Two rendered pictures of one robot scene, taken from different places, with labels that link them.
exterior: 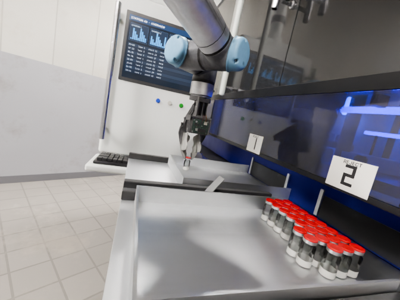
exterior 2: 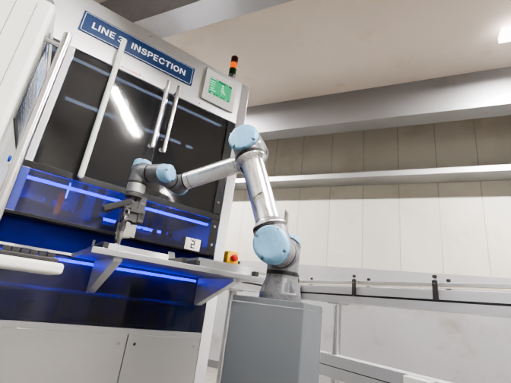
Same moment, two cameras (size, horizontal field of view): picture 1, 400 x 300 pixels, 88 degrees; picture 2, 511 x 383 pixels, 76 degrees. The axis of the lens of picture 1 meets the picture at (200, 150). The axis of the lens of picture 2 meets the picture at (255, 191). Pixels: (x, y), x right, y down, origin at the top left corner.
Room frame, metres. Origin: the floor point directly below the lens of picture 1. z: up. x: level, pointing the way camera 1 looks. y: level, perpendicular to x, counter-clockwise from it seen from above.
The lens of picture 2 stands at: (0.56, 1.43, 0.76)
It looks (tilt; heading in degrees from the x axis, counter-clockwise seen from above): 19 degrees up; 255
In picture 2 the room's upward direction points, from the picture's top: 7 degrees clockwise
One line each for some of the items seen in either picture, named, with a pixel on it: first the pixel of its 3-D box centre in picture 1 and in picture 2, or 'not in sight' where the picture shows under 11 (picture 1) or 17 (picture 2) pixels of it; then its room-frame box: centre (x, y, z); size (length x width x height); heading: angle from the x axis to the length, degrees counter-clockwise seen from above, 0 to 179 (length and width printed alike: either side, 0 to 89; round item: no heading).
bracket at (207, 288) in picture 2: not in sight; (214, 292); (0.26, -0.15, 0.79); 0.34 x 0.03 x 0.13; 108
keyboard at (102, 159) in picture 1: (143, 162); (28, 257); (0.93, 0.24, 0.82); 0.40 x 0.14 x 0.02; 107
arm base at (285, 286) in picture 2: not in sight; (280, 286); (0.11, 0.29, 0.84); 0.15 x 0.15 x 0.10
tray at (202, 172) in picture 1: (222, 174); (125, 254); (0.68, -0.09, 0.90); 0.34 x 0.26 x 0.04; 108
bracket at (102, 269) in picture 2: not in sight; (103, 276); (0.73, 0.01, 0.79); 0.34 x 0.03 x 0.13; 108
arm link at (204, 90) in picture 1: (202, 91); (135, 190); (0.69, 0.03, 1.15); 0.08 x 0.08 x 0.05
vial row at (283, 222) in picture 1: (293, 230); not in sight; (0.36, -0.20, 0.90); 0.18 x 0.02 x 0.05; 18
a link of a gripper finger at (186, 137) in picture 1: (185, 146); (126, 233); (0.68, 0.05, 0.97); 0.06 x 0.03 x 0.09; 18
